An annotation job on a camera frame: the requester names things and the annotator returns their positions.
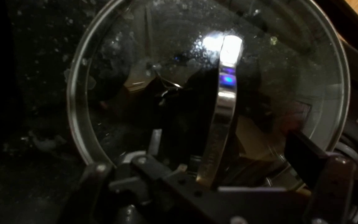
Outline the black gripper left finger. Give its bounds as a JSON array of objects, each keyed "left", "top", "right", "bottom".
[{"left": 58, "top": 163, "right": 146, "bottom": 224}]

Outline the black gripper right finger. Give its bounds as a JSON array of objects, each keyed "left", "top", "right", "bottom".
[{"left": 285, "top": 132, "right": 355, "bottom": 224}]

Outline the glass pot lid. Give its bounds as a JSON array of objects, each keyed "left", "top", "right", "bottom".
[{"left": 67, "top": 0, "right": 349, "bottom": 188}]

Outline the black electric stove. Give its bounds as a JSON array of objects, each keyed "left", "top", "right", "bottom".
[{"left": 0, "top": 0, "right": 358, "bottom": 224}]

